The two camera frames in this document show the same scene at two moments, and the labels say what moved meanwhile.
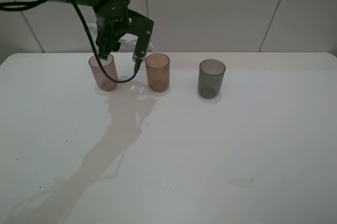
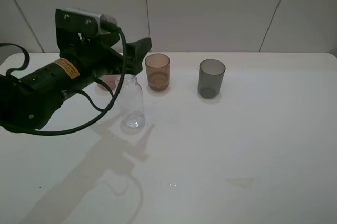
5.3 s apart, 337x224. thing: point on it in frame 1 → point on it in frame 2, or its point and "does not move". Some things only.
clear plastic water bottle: (125, 39) → (131, 104)
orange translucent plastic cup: (157, 67) does not move
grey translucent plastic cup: (210, 78) does not move
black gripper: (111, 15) → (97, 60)
